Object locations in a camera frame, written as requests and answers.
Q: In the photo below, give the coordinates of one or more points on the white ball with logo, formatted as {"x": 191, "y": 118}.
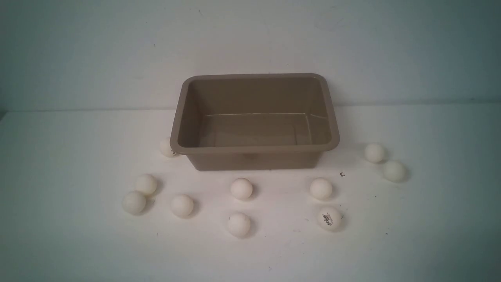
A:
{"x": 329, "y": 218}

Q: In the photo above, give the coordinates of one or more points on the brown plastic storage bin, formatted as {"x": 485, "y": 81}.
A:
{"x": 245, "y": 122}

